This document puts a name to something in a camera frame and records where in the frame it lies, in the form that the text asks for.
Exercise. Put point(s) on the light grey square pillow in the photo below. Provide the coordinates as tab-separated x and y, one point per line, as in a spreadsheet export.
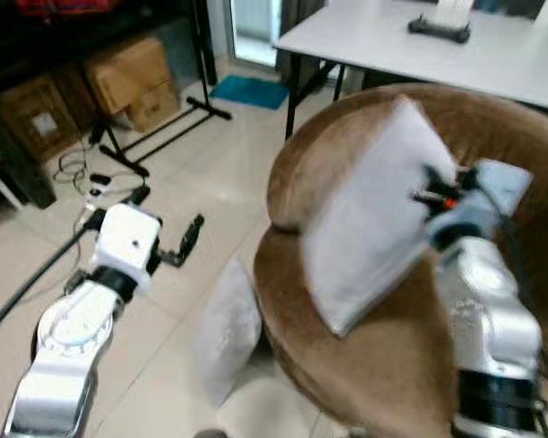
374	219
228	328

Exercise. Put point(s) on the blue floor mat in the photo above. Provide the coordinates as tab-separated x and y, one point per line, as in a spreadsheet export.
248	92

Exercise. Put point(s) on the black metal floor stand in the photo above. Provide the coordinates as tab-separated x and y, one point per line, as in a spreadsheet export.
199	55

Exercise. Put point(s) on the brown round velvet sofa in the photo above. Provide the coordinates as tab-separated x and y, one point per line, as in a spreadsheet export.
393	365

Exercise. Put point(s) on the white power strip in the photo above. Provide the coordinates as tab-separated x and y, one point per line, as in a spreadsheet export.
100	190

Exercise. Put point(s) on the black power adapter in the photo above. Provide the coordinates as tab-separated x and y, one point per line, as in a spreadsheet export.
100	177

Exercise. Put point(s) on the large brown cardboard box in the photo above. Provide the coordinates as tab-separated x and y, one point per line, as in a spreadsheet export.
132	78

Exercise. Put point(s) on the cardboard box with white label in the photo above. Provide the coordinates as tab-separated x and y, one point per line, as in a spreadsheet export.
36	119

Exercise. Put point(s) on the white table with black legs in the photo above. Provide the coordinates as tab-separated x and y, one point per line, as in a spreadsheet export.
493	55

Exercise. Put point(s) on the black flat desktop device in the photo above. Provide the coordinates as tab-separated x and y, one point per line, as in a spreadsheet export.
438	32

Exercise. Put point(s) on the white paper sheet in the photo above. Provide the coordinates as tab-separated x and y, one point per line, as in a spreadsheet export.
452	11

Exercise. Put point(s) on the red cloth item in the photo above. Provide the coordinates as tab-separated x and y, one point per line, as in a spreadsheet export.
68	6

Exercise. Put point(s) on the white framed glass door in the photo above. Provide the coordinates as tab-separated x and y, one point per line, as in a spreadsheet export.
256	27

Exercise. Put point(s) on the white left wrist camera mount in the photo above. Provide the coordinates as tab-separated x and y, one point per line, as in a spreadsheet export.
128	239

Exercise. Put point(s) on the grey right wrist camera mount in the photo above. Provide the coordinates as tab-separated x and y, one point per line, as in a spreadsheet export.
493	187

